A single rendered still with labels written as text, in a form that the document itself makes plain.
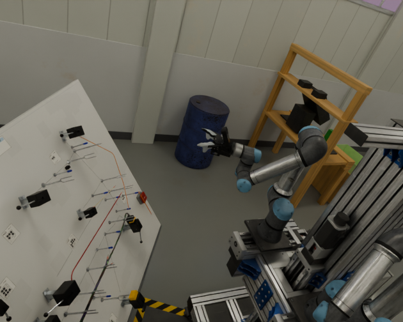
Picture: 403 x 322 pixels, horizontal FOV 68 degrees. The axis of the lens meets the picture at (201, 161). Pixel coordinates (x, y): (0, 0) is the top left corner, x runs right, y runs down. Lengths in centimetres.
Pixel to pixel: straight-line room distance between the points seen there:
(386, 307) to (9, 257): 135
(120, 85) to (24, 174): 280
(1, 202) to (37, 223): 15
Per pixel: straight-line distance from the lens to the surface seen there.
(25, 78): 392
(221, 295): 264
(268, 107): 454
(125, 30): 372
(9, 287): 118
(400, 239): 127
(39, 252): 125
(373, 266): 126
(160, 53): 377
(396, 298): 141
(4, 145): 123
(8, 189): 120
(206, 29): 394
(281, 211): 169
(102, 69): 383
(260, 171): 155
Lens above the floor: 236
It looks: 34 degrees down
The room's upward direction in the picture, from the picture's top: 19 degrees clockwise
